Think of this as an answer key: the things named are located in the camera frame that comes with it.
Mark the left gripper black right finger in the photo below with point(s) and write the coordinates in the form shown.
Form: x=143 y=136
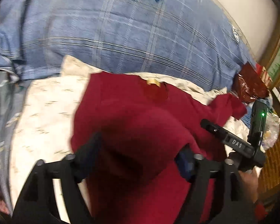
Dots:
x=215 y=194

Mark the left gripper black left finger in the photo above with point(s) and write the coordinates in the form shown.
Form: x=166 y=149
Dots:
x=37 y=203

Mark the dark red garment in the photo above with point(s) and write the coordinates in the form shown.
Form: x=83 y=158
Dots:
x=135 y=178

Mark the right hand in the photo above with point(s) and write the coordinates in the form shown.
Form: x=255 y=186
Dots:
x=251 y=184

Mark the cream leaf-print pillow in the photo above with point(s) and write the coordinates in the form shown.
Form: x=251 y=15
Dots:
x=44 y=128

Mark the dark red foil snack bag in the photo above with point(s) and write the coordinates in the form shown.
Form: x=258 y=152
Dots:
x=248 y=86

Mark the grey-blue patterned bed sheet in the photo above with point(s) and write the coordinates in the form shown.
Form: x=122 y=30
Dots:
x=12 y=97

